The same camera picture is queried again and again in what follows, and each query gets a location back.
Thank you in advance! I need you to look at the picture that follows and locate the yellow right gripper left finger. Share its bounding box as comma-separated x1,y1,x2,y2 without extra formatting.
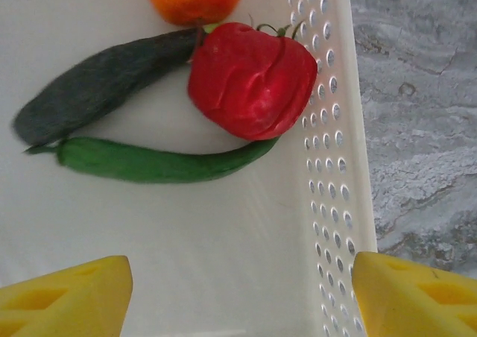
0,254,134,337

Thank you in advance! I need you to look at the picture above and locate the orange toy tangerine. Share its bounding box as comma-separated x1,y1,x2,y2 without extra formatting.
142,0,246,28

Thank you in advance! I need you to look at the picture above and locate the red toy bell pepper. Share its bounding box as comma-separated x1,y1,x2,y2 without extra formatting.
187,14,319,142

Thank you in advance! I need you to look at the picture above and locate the green toy chili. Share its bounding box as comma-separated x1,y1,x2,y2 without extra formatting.
23,134,283,184

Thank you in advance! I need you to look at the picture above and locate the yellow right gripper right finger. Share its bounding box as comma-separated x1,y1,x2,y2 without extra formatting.
352,251,477,337

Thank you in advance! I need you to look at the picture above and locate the white perforated plastic basket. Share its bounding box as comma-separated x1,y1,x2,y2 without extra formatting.
0,0,379,337

